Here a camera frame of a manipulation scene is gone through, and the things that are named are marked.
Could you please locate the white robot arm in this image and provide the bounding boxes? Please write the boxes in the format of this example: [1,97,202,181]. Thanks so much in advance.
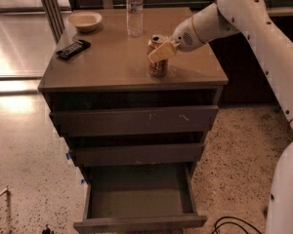
[148,0,293,234]

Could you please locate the grey drawer cabinet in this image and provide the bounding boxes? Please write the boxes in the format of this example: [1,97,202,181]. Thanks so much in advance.
[37,7,230,234]

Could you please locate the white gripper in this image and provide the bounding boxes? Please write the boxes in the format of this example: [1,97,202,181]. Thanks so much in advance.
[147,17,205,63]

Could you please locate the black snack bar packet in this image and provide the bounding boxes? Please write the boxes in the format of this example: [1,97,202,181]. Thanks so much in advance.
[57,39,91,59]

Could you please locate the grey open bottom drawer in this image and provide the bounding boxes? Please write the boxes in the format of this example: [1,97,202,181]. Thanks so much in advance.
[73,163,207,234]

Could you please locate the grey middle drawer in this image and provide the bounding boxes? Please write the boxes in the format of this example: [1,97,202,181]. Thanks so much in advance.
[70,143,204,167]

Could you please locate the clear plastic water bottle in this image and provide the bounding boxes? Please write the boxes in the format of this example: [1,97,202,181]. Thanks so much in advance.
[126,0,144,37]

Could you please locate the white ceramic bowl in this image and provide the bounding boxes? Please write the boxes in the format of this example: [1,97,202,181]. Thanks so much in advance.
[67,12,102,33]

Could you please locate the grey top drawer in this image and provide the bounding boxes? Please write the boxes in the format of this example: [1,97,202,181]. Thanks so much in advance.
[51,105,218,137]

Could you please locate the orange soda can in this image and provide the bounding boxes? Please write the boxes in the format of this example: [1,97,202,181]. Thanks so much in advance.
[147,34,168,78]

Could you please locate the black floor cable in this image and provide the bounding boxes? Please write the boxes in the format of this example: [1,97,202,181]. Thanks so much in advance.
[211,215,263,234]

